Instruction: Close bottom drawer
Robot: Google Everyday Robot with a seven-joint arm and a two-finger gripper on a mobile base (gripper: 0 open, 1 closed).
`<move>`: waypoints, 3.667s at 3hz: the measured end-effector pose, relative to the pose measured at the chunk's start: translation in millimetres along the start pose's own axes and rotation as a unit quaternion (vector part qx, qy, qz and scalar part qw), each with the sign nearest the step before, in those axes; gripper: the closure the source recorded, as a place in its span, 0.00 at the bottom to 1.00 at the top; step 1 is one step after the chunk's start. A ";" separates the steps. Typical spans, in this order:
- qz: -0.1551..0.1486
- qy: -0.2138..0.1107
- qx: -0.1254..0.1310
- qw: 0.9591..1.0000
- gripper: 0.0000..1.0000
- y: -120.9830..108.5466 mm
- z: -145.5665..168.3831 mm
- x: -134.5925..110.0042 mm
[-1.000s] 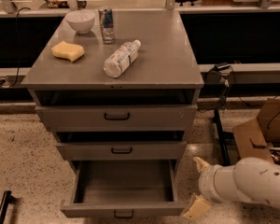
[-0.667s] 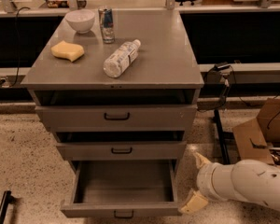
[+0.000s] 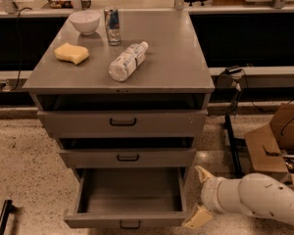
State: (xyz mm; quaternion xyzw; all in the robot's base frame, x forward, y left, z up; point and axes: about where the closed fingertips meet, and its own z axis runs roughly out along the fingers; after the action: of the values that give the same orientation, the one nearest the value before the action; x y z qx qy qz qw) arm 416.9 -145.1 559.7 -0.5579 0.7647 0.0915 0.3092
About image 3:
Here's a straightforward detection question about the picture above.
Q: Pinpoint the blue silver energy drink can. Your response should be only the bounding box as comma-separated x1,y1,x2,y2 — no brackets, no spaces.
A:
104,7,121,46

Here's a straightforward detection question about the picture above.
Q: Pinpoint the yellow sponge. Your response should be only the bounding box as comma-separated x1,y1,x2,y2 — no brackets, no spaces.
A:
54,43,89,66

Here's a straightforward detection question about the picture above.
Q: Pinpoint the black bar on floor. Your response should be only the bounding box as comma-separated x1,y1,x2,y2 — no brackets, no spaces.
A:
0,200,16,235

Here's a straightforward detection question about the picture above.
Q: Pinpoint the white bowl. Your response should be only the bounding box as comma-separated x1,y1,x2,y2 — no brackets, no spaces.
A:
69,10,101,35

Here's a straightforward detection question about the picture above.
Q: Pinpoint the clear plastic water bottle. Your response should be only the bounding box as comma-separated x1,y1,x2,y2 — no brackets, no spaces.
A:
109,41,148,82

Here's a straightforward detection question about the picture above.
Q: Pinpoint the grey bottom drawer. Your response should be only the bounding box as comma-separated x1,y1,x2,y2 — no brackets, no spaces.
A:
64,167,187,229

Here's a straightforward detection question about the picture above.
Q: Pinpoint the grey drawer cabinet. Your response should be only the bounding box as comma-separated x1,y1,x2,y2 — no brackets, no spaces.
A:
22,9,216,181

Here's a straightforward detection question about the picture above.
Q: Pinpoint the open cardboard box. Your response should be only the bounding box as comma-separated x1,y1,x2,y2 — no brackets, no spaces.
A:
244,104,294,189

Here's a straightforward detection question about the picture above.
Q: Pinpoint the grey top drawer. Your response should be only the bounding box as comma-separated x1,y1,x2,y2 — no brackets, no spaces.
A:
38,110,207,138

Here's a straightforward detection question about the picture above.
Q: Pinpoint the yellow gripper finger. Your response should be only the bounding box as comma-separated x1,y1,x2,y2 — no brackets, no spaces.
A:
195,165,214,184
183,206,214,229

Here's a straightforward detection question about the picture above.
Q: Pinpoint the black cable on left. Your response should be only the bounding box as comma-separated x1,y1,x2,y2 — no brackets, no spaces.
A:
10,6,33,92

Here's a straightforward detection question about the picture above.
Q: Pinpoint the black stand leg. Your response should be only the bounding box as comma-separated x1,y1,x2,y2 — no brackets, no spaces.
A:
223,78,245,179

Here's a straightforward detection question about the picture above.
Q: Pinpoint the grey drawer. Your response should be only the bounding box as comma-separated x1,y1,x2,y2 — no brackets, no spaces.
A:
64,167,187,229
59,148,195,168
38,110,207,138

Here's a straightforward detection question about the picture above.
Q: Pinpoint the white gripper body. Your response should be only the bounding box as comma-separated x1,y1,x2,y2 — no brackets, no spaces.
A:
201,177,241,213

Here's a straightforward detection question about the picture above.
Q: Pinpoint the grey middle drawer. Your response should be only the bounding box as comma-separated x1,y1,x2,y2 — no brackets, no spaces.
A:
59,148,195,168

